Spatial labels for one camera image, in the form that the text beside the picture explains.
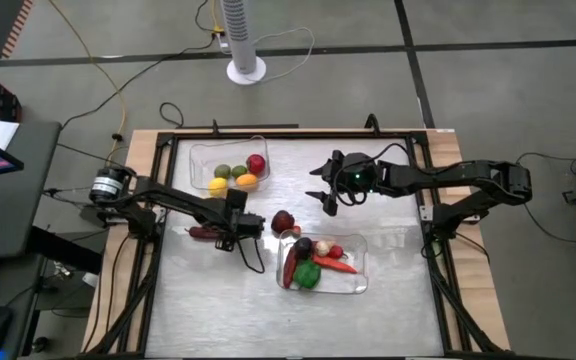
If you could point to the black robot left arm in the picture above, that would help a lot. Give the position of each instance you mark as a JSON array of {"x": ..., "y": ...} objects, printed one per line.
[{"x": 178, "y": 200}]

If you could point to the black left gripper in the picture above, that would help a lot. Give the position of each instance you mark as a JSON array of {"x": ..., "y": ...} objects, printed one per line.
[{"x": 250, "y": 222}]

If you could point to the black desk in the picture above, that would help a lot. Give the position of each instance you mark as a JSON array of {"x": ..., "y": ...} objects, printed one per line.
[{"x": 18, "y": 210}]

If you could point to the dark purple plastic fruit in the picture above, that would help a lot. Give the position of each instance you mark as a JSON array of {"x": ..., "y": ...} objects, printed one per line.
[{"x": 303, "y": 247}]

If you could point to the orange fruit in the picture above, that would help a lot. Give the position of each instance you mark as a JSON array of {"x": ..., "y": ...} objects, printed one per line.
[{"x": 247, "y": 182}]

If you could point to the clear plastic bin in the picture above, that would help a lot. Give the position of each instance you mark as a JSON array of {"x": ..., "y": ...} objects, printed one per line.
[
  {"x": 203, "y": 155},
  {"x": 353, "y": 245}
]

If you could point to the black frame clamp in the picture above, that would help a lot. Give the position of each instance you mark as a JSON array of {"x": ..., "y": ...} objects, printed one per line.
[
  {"x": 214, "y": 127},
  {"x": 372, "y": 122}
]

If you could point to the orange-red chili pepper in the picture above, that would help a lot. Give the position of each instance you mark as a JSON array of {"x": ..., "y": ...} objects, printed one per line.
[{"x": 335, "y": 265}]

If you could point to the wooden table board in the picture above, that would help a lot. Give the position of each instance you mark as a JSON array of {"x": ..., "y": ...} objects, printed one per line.
[{"x": 443, "y": 145}]

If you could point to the white tower fan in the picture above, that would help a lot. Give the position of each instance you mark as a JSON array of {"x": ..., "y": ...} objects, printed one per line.
[{"x": 240, "y": 35}]

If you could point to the black aluminium table frame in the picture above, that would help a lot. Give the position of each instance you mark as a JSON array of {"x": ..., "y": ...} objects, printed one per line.
[{"x": 293, "y": 134}]

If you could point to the dark red apple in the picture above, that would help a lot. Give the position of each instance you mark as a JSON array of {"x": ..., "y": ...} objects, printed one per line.
[{"x": 282, "y": 221}]

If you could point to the small red radish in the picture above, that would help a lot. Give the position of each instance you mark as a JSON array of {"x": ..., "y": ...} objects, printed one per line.
[{"x": 336, "y": 251}]

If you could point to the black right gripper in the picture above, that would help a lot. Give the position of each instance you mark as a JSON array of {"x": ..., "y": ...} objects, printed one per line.
[{"x": 358, "y": 177}]

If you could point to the dark red chili pepper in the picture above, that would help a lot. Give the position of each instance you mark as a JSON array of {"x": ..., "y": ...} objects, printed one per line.
[{"x": 289, "y": 267}]

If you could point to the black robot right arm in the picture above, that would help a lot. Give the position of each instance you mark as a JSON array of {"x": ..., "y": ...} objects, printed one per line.
[{"x": 443, "y": 177}]

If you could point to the white garlic bulb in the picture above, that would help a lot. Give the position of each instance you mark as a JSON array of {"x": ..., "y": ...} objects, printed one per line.
[{"x": 322, "y": 248}]

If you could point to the dark maroon long vegetable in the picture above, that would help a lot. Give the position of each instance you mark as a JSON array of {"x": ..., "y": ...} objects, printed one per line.
[{"x": 203, "y": 232}]

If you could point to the yellow lemon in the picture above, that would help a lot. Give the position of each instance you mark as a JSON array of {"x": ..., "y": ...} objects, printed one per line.
[{"x": 218, "y": 187}]

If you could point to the green bell pepper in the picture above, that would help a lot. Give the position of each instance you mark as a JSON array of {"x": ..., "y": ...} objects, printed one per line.
[{"x": 307, "y": 274}]

